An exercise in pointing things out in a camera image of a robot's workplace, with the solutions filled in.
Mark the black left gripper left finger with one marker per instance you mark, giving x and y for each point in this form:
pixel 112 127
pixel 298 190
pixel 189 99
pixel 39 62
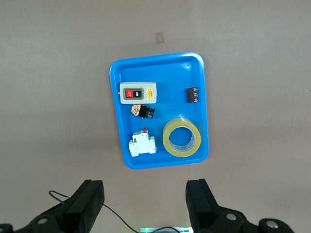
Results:
pixel 85 206

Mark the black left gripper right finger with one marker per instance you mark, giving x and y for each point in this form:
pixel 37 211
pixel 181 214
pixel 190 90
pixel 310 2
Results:
pixel 199 206

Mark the yellow tape roll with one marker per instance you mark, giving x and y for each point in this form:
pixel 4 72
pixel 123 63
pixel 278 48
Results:
pixel 165 141

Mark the small clear tape scrap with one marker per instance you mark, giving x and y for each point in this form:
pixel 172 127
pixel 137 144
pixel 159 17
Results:
pixel 307 90

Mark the brown tape patch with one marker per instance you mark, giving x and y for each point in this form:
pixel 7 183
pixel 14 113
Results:
pixel 159 38

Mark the white circuit breaker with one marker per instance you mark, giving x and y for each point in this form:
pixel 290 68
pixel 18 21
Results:
pixel 141 144

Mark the black orange push button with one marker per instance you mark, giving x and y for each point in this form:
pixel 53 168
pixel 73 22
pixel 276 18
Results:
pixel 145 112

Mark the dark terminal block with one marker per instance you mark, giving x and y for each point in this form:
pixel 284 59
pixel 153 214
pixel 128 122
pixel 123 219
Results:
pixel 192 95

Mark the blue plastic tray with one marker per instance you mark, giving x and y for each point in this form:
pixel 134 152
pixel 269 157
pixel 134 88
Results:
pixel 175 80

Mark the grey on-off switch box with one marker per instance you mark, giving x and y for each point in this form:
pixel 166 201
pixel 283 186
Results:
pixel 127 85

